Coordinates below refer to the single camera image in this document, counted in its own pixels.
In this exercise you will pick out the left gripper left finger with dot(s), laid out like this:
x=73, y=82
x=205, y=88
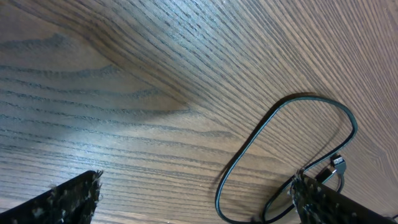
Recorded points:
x=73, y=201

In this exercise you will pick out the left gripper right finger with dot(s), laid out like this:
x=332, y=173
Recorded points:
x=317, y=203

